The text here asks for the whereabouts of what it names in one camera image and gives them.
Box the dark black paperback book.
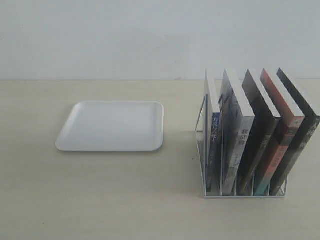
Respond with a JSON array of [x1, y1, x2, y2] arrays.
[[270, 68, 320, 195]]

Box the white rectangular plastic tray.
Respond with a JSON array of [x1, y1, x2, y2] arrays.
[[55, 100, 165, 152]]

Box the grey white paperback book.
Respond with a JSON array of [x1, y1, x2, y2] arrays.
[[220, 68, 255, 196]]

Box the red black paperback book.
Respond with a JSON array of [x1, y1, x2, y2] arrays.
[[254, 68, 305, 196]]

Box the white wire book rack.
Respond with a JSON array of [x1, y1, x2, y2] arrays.
[[193, 94, 289, 199]]

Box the blue paperback book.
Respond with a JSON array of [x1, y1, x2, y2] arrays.
[[204, 69, 221, 192]]

